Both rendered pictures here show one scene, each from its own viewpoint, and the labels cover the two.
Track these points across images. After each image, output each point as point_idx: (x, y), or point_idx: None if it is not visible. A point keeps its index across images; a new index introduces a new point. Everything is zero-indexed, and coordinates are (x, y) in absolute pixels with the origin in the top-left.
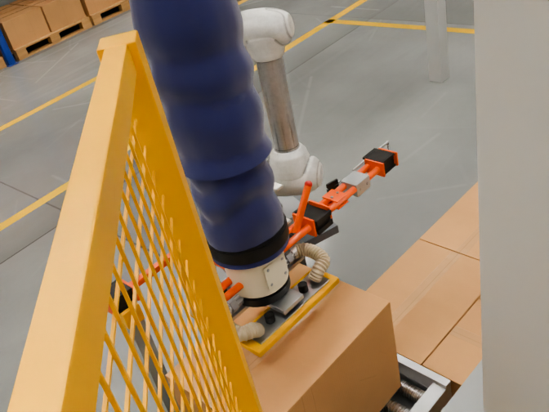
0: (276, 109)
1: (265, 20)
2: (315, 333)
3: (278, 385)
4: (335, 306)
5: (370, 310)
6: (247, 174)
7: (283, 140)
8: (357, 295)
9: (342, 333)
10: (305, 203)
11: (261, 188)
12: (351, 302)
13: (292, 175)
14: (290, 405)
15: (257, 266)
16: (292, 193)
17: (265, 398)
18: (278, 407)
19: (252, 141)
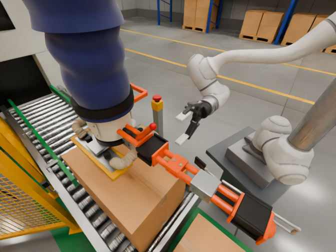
0: (314, 110)
1: None
2: (118, 180)
3: (89, 162)
4: (138, 192)
5: (127, 217)
6: (45, 36)
7: (295, 134)
8: (144, 208)
9: (111, 196)
10: (143, 132)
11: (54, 59)
12: (138, 203)
13: (273, 156)
14: (73, 168)
15: None
16: (266, 163)
17: (84, 157)
18: (75, 163)
19: (24, 0)
